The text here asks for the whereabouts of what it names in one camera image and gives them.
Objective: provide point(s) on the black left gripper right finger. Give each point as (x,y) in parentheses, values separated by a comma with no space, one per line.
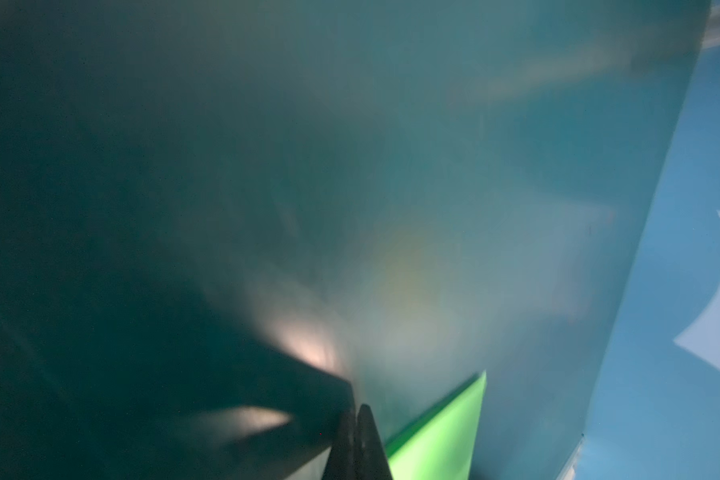
(371,459)

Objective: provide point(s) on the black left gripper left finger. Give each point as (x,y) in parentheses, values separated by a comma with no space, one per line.
(340,464)

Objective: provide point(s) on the green square paper sheet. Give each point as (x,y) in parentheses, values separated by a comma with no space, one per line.
(440,443)

